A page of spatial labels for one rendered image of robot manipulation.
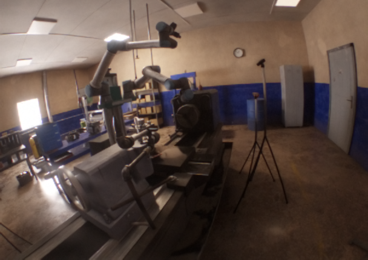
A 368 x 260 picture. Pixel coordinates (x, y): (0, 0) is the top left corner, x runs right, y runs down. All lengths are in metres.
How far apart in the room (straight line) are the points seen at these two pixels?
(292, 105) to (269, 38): 2.21
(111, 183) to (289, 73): 4.64
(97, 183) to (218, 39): 5.08
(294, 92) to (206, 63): 2.92
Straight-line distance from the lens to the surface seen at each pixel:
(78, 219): 0.99
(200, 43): 5.35
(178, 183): 0.92
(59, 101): 8.24
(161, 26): 1.29
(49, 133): 2.64
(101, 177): 0.68
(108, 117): 2.18
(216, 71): 5.09
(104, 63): 1.68
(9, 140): 4.73
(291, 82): 4.73
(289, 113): 4.80
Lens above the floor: 1.42
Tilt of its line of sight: 13 degrees down
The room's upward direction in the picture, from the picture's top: 7 degrees counter-clockwise
